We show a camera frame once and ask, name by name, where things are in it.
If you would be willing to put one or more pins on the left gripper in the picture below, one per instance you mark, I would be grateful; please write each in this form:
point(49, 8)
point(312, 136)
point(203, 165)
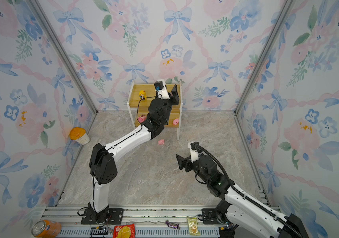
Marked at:
point(175, 99)

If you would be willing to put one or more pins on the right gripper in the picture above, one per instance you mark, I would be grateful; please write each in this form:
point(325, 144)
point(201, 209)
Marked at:
point(188, 163)

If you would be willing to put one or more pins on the small pink pig toy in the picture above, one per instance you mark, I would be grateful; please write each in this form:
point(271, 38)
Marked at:
point(161, 142)

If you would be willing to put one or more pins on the yellow bear toy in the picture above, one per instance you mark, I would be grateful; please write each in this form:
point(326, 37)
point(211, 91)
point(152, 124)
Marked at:
point(142, 95)

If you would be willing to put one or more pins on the pink bear toy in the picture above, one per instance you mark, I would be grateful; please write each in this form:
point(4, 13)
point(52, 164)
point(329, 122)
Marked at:
point(142, 118)

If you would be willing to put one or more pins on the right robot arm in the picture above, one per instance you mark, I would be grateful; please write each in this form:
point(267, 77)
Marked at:
point(237, 206)

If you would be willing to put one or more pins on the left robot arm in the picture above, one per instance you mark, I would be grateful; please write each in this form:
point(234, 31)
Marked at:
point(104, 157)

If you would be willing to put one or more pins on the wooden two-tier shelf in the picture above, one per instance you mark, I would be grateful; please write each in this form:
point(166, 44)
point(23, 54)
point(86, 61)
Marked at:
point(137, 107)

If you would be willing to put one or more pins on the green snack packet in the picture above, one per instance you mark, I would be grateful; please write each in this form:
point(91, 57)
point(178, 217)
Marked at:
point(193, 226)

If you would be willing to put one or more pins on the purple wrapped candy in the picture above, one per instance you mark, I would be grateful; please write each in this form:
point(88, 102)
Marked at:
point(172, 225)

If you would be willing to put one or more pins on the red snack packet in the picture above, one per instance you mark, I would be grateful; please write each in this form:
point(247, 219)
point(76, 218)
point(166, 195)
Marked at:
point(124, 231)

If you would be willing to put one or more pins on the orange soda can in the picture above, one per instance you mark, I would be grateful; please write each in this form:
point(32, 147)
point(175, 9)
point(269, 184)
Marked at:
point(46, 229)

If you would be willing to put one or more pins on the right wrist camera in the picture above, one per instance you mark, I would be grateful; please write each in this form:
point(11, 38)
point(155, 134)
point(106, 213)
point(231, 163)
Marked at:
point(195, 151)

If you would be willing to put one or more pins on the aluminium rail base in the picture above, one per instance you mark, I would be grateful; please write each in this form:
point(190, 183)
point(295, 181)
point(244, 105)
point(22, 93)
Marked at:
point(149, 221)

